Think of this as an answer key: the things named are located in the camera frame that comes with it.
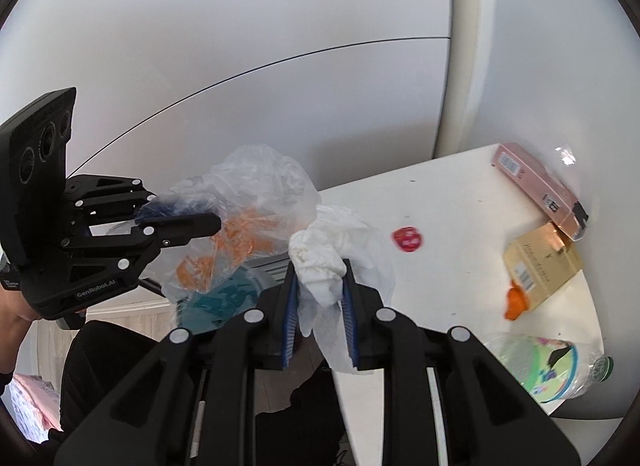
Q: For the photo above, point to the white tissue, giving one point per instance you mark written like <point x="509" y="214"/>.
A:
<point x="338" y="240"/>

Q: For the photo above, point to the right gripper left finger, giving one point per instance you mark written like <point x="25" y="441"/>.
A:
<point x="289" y="321"/>

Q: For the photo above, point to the tan cardboard box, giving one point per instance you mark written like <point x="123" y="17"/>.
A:
<point x="541" y="261"/>

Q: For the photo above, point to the red candy wrapper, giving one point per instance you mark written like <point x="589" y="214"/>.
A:
<point x="408" y="238"/>

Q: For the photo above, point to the cream bed frame post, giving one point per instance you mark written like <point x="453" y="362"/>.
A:
<point x="471" y="32"/>

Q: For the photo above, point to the trash bin with teal liner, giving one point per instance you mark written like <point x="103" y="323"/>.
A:
<point x="204" y="312"/>

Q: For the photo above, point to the orange peel pieces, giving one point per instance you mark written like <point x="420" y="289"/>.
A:
<point x="212" y="260"/>

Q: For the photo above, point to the orange peel scrap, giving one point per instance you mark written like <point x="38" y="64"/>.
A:
<point x="517" y="302"/>

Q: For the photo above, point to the clear plastic bottle green label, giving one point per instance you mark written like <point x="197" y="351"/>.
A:
<point x="551" y="370"/>

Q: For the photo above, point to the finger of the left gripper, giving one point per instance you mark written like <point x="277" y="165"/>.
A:
<point x="179" y="230"/>
<point x="172" y="207"/>

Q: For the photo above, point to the pink floral bedding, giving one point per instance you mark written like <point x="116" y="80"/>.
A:
<point x="36" y="406"/>

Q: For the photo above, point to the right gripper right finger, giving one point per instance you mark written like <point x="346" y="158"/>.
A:
<point x="349" y="316"/>

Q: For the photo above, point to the person's left hand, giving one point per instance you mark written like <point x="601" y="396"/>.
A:
<point x="16" y="317"/>

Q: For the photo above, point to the clear plastic bag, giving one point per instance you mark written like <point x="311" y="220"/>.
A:
<point x="261" y="197"/>

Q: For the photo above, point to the pink cardboard box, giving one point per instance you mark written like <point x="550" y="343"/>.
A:
<point x="551" y="195"/>

